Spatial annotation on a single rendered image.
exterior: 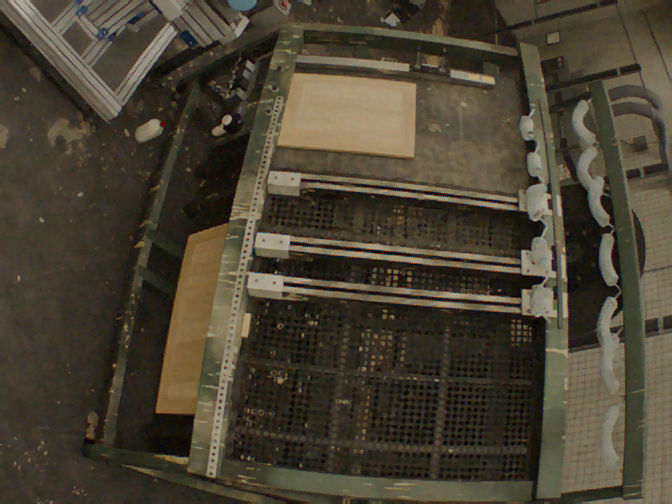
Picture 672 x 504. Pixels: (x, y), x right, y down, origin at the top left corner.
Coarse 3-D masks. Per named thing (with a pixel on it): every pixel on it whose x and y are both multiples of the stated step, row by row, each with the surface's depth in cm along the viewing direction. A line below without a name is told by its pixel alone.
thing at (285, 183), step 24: (288, 192) 255; (312, 192) 254; (336, 192) 252; (360, 192) 250; (384, 192) 250; (408, 192) 250; (432, 192) 251; (456, 192) 250; (528, 192) 246; (504, 216) 252; (528, 216) 249
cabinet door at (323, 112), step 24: (288, 96) 280; (312, 96) 280; (336, 96) 280; (360, 96) 280; (384, 96) 280; (408, 96) 280; (288, 120) 273; (312, 120) 273; (336, 120) 273; (360, 120) 273; (384, 120) 274; (408, 120) 273; (288, 144) 267; (312, 144) 267; (336, 144) 267; (360, 144) 267; (384, 144) 267; (408, 144) 267
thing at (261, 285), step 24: (264, 288) 231; (288, 288) 231; (312, 288) 232; (336, 288) 232; (360, 288) 231; (384, 288) 231; (432, 312) 232; (456, 312) 230; (480, 312) 229; (504, 312) 227; (528, 312) 221; (552, 312) 222
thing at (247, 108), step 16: (240, 64) 283; (256, 64) 290; (240, 80) 274; (256, 80) 286; (224, 96) 276; (240, 96) 272; (256, 96) 279; (224, 112) 289; (240, 112) 274; (224, 128) 270; (240, 128) 271
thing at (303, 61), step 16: (304, 64) 289; (320, 64) 288; (336, 64) 287; (352, 64) 287; (368, 64) 287; (384, 64) 287; (400, 64) 288; (448, 80) 287; (464, 80) 285; (480, 80) 284
